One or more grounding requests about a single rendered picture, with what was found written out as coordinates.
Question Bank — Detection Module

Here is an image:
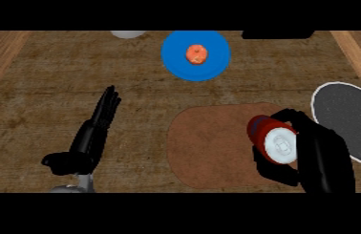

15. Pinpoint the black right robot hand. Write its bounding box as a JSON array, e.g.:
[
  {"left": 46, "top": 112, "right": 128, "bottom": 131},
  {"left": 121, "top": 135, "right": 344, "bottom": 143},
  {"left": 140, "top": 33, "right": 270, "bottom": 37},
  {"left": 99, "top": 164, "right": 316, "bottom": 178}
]
[{"left": 251, "top": 108, "right": 357, "bottom": 194}]

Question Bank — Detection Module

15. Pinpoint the orange fruit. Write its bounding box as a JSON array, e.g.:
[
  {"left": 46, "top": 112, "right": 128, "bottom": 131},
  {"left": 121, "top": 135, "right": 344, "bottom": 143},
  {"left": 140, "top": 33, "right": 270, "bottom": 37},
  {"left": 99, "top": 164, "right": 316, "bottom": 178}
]
[{"left": 184, "top": 44, "right": 209, "bottom": 66}]

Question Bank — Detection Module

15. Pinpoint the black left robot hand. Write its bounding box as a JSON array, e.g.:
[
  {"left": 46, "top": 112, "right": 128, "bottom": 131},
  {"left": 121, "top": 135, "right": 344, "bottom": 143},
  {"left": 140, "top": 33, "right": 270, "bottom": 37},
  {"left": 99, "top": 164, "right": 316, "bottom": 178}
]
[{"left": 40, "top": 85, "right": 123, "bottom": 177}]

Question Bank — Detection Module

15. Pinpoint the dark grey pan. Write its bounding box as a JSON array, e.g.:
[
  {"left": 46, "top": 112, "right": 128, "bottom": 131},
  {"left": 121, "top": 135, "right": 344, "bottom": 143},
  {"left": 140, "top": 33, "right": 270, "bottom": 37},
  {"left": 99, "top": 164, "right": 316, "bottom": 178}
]
[{"left": 311, "top": 81, "right": 361, "bottom": 164}]

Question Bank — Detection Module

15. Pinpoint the white bowl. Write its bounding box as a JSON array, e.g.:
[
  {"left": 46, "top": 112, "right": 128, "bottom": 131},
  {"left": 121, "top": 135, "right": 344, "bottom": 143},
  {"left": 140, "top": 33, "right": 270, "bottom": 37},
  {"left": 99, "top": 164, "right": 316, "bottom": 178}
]
[{"left": 109, "top": 31, "right": 148, "bottom": 40}]

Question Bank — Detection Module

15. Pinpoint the blue plate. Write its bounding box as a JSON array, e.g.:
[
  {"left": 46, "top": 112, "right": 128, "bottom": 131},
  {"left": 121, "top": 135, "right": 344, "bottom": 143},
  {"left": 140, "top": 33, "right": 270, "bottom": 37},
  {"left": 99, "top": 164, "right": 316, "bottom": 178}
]
[{"left": 159, "top": 31, "right": 233, "bottom": 82}]

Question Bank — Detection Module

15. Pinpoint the black appliance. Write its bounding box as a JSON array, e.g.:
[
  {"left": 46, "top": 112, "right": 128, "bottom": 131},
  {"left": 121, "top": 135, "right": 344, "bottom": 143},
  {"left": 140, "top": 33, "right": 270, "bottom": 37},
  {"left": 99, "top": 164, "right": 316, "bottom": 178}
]
[{"left": 242, "top": 31, "right": 316, "bottom": 40}]

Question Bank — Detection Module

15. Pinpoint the brown cutting board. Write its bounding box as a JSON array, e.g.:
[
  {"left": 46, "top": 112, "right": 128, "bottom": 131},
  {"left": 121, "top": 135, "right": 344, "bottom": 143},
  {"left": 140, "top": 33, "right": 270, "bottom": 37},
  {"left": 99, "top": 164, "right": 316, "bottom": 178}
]
[{"left": 167, "top": 101, "right": 302, "bottom": 190}]

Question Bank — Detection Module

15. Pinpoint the red can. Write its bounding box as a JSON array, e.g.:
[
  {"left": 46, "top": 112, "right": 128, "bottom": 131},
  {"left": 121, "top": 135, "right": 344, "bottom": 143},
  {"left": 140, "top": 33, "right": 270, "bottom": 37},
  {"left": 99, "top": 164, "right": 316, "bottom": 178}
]
[{"left": 246, "top": 114, "right": 299, "bottom": 165}]

